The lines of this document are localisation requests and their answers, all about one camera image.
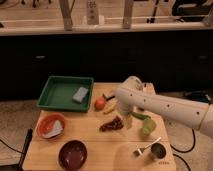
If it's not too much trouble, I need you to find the dark red grape bunch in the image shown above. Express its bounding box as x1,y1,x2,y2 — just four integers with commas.
99,116,124,132

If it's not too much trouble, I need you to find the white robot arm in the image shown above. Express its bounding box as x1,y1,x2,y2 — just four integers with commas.
115,76,213,139

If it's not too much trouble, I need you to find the green chili pepper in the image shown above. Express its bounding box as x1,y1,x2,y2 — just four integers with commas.
131,112,150,120

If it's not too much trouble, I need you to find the light green pear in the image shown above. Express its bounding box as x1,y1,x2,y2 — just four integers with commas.
142,118,156,135

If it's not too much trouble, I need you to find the orange tomato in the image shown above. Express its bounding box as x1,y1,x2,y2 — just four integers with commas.
94,97,106,110

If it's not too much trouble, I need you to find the small metal cup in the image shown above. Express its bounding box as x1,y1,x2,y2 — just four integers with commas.
150,143,166,160

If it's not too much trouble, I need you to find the grey sponge block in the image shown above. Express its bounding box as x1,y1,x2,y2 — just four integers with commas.
72,87,88,103

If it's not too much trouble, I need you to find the dark maroon bowl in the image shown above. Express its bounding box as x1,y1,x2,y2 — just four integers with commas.
58,140,87,171

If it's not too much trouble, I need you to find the white cloth in bowl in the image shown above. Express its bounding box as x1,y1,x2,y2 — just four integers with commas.
43,120,63,139

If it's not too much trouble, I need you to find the dark blue object on floor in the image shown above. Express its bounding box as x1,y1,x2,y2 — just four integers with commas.
186,92,211,104

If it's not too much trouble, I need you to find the green plastic tray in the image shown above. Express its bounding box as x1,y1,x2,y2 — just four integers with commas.
37,76,94,112

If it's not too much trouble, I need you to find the orange bowl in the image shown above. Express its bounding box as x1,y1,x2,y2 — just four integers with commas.
36,113,65,139

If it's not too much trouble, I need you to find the black bar at table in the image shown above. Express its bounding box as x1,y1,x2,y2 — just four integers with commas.
18,129,33,171

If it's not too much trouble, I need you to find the white remote on shelf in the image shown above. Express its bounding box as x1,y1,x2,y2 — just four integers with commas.
86,0,99,25

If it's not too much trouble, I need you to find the black cable right floor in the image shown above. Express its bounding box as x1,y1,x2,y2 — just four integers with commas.
170,128,198,171

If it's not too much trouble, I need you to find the black cable floor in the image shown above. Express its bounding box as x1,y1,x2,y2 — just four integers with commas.
170,128,198,171
0,138,24,155

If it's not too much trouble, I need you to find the black cable left floor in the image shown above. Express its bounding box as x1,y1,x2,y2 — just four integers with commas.
0,138,24,155

